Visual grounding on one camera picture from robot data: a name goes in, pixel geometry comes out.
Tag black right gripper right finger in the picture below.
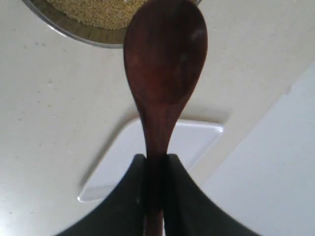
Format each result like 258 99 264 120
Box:
163 154 258 236

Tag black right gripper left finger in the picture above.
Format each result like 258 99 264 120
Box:
59 154 146 236

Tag dark red wooden spoon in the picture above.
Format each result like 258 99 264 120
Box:
124 0 208 236

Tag white rectangular plastic tray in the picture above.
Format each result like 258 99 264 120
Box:
77 118 224 203

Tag round metal bowl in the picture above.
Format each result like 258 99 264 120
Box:
21 0 205 49

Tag yellow millet grains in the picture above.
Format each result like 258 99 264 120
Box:
47 0 145 30

